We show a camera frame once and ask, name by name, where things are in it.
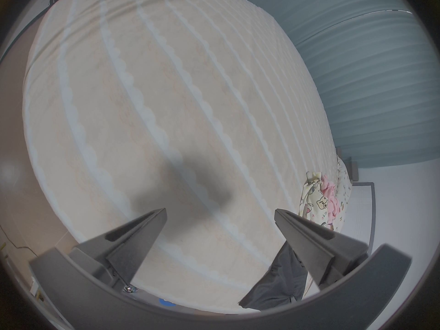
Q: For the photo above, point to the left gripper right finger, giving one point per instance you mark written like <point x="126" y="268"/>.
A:
<point x="319" y="249"/>

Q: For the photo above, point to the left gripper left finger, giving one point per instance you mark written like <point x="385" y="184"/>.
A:
<point x="130" y="242"/>

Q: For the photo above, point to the pile of clothes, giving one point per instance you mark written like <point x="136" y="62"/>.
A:
<point x="311" y="201"/>

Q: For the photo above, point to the bed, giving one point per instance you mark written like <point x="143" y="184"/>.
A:
<point x="137" y="115"/>

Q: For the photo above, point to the pink garment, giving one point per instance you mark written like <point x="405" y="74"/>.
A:
<point x="330" y="194"/>

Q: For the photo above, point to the black T-shirt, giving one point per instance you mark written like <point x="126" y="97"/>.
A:
<point x="275" y="287"/>

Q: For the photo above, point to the white printed pillow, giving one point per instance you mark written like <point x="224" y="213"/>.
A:
<point x="344" y="194"/>

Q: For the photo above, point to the blue-green curtain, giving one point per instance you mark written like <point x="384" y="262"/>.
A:
<point x="361" y="81"/>

